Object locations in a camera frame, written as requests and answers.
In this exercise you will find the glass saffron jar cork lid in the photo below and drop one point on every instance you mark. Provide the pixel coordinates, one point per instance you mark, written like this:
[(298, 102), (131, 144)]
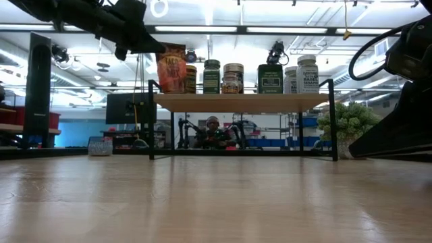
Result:
[(230, 86)]

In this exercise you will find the black background robot arm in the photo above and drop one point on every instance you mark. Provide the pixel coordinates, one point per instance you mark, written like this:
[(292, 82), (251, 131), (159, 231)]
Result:
[(185, 133), (240, 135)]

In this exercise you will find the dark cylindrical seasoning can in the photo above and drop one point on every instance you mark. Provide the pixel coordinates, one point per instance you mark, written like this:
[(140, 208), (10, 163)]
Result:
[(236, 69)]

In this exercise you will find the black upright post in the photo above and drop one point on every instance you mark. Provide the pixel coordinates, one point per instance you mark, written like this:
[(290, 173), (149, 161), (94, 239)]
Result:
[(37, 101)]

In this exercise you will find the small silver tin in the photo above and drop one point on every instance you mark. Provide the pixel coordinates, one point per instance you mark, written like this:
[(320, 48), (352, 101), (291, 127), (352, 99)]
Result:
[(100, 146)]

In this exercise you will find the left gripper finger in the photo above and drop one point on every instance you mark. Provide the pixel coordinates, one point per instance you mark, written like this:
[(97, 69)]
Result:
[(148, 45)]

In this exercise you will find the yellow lid chili onion can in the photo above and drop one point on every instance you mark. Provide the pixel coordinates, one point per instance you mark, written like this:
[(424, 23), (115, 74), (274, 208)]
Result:
[(191, 81)]

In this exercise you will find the artificial green potted plant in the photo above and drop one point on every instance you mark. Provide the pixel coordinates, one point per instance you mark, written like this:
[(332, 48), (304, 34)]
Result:
[(347, 121)]

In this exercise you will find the green lid oregano jar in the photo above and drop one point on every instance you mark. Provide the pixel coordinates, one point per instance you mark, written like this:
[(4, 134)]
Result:
[(211, 81)]

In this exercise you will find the black aluminium rig frame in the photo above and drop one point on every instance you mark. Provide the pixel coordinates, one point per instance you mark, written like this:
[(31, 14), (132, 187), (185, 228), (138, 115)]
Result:
[(241, 29)]

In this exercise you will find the dark green black pepper tin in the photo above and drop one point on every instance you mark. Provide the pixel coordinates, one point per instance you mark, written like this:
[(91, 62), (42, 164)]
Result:
[(270, 81)]

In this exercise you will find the black low cabinet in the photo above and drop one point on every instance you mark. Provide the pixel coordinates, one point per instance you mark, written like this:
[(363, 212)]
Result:
[(121, 138)]

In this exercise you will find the wooden bench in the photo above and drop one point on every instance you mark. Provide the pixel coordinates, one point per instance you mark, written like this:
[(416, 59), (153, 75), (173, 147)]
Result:
[(20, 129)]

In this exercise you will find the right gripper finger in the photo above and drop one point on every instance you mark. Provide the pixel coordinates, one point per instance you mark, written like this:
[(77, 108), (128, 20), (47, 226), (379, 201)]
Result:
[(405, 135)]

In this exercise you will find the black mounted device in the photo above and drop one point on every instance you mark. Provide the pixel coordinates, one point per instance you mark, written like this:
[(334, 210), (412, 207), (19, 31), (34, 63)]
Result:
[(60, 54)]

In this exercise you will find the yellow hanging tag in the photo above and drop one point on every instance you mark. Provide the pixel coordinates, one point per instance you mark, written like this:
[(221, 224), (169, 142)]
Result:
[(346, 33)]

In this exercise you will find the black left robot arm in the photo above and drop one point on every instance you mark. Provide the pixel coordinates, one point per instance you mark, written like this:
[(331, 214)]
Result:
[(50, 13)]

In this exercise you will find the wooden shelf black metal legs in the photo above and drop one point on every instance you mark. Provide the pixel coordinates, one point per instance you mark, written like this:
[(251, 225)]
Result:
[(236, 103)]

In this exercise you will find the red storage bin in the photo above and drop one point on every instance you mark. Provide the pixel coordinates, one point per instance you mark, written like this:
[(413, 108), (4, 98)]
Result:
[(13, 116)]

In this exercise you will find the person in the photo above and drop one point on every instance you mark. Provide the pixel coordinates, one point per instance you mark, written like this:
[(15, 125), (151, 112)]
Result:
[(214, 135)]

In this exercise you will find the taco seasoning packet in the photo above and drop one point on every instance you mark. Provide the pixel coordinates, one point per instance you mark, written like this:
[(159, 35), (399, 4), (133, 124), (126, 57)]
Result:
[(172, 71)]

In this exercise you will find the black ceiling disc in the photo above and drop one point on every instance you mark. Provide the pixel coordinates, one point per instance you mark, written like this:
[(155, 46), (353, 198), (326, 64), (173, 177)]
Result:
[(103, 67)]

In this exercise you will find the black hanging camera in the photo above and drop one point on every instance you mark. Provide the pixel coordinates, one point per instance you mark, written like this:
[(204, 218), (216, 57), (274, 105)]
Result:
[(191, 56)]

